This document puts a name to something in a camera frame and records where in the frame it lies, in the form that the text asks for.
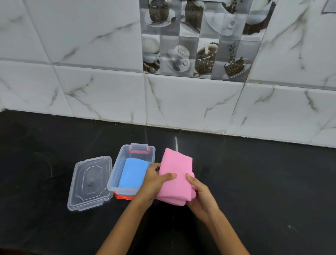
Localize person's left hand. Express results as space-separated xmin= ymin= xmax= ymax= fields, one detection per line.
xmin=138 ymin=163 xmax=177 ymax=206

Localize person's right forearm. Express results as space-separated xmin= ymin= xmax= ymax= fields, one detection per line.
xmin=203 ymin=210 xmax=250 ymax=255

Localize clear plastic container lid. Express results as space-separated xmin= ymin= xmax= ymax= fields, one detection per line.
xmin=67 ymin=156 xmax=114 ymax=212

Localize coffee print decorative tile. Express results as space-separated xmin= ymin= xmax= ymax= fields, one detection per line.
xmin=139 ymin=0 xmax=278 ymax=83

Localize pink cloth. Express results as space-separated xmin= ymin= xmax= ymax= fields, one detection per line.
xmin=155 ymin=148 xmax=197 ymax=206

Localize person's left forearm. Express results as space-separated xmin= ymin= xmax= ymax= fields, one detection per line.
xmin=96 ymin=193 xmax=154 ymax=255

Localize person's right hand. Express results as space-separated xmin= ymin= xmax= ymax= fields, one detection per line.
xmin=185 ymin=173 xmax=220 ymax=220

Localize clear plastic container orange clips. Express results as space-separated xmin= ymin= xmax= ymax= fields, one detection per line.
xmin=107 ymin=143 xmax=156 ymax=201

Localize blue folded cloth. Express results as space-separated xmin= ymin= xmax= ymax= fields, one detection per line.
xmin=118 ymin=158 xmax=149 ymax=189

